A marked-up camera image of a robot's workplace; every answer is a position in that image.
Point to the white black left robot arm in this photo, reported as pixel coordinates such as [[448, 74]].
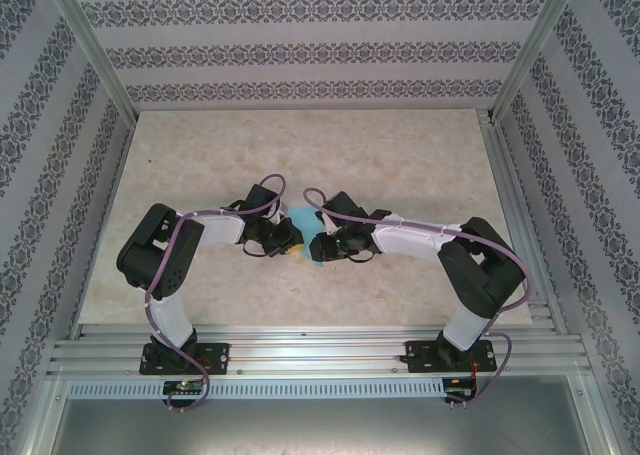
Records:
[[172, 320]]

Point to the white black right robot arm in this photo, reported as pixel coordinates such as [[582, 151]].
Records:
[[410, 237]]

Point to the grey metal sheet panel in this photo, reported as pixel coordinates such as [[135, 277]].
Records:
[[320, 430]]

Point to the small circuit board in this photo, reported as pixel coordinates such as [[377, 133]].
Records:
[[457, 389], [182, 386]]

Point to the wide aluminium rail beam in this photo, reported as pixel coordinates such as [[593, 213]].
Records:
[[320, 350]]

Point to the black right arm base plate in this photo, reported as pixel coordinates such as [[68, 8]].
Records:
[[417, 355]]

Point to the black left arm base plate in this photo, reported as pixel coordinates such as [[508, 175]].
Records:
[[217, 357]]

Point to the grooved aluminium rail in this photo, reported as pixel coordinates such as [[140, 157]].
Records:
[[525, 225]]

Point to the aluminium frame post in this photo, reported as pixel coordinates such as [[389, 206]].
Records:
[[535, 50], [95, 50]]

